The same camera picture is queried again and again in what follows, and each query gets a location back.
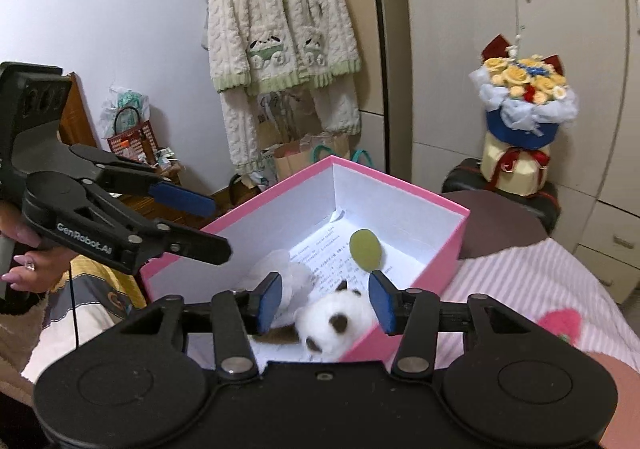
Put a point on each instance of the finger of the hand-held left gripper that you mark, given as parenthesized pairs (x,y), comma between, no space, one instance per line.
(195,244)
(184,196)

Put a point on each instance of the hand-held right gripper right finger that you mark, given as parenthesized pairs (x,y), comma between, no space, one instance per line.
(382,303)

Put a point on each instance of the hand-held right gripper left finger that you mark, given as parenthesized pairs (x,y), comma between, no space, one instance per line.
(269,303)

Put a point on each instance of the white panda plush toy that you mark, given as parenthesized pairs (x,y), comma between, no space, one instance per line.
(332,319)

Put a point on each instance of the pink cardboard box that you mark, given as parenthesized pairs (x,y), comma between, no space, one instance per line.
(425,234)

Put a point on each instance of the red strawberry plush toy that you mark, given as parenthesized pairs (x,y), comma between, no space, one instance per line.
(561,325)

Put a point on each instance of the person's left hand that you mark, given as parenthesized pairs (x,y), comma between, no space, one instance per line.
(40,261)

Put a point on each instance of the white fluffy plush toy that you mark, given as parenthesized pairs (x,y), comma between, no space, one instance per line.
(280,264)

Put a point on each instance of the brown wooden furniture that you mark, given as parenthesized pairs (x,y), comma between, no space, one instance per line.
(77,119)

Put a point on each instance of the green round puff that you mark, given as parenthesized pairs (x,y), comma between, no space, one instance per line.
(365,250)

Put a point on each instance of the printed paper sheet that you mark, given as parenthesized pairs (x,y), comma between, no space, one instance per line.
(325,254)

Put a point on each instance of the red woven basket bag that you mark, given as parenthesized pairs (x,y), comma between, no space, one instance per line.
(132,139)

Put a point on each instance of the white green plastic bag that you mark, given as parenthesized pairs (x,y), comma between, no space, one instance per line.
(117,99)

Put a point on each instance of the white yellow printed garment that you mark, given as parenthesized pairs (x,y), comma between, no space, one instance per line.
(100,294)

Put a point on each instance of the brown paper bag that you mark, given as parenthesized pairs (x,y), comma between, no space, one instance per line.
(300,159)

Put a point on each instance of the dusty pink bed cover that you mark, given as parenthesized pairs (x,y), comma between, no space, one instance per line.
(500,224)

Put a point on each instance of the white striped bedsheet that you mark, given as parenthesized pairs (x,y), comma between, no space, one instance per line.
(525,279)

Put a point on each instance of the black suitcase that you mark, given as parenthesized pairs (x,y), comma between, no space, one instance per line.
(465,179)

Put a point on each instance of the cream fleece cardigan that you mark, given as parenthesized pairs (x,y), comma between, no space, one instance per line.
(280,4)

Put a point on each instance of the cream wardrobe drawer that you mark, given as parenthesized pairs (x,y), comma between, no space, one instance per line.
(612,229)
(605,276)

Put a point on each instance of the flower bouquet with blue wrap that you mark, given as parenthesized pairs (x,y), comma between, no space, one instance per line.
(525,99)

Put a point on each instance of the cream wardrobe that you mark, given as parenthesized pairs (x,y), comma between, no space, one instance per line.
(450,29)

